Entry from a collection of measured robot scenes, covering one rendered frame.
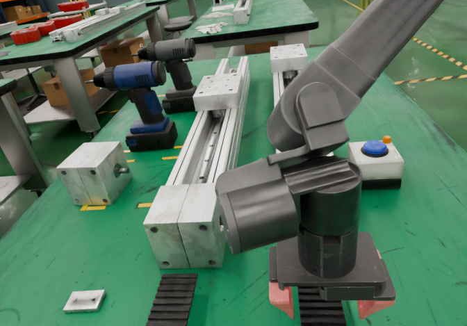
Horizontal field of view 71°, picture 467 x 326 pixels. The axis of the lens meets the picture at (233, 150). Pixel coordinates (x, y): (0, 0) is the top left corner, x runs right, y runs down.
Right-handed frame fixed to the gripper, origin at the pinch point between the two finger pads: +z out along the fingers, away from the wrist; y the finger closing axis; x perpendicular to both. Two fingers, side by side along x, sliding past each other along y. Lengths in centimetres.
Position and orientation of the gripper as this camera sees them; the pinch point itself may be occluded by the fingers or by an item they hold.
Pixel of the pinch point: (326, 309)
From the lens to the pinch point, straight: 44.2
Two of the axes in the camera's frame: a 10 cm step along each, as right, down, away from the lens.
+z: 1.3, 8.6, 5.0
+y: -9.9, 0.7, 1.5
